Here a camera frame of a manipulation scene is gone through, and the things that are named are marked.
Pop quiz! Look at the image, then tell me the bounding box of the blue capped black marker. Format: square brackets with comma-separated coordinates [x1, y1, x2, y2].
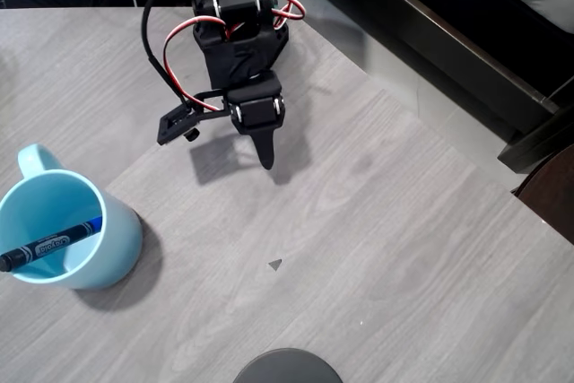
[0, 215, 104, 274]

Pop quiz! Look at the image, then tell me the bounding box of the light blue ceramic mug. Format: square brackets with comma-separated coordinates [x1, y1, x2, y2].
[0, 144, 144, 291]

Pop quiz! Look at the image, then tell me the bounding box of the round black disc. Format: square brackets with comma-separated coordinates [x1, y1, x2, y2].
[231, 347, 344, 383]

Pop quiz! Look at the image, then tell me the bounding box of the dark brown round furniture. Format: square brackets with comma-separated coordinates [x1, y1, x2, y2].
[512, 144, 574, 245]

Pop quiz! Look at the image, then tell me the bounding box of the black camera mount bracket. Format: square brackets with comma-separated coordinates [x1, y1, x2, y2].
[155, 89, 228, 146]

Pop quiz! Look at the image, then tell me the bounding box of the thick black cable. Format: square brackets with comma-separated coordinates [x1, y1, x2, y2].
[141, 0, 195, 109]

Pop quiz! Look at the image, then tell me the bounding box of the dark bed frame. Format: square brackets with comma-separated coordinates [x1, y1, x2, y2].
[286, 0, 574, 174]

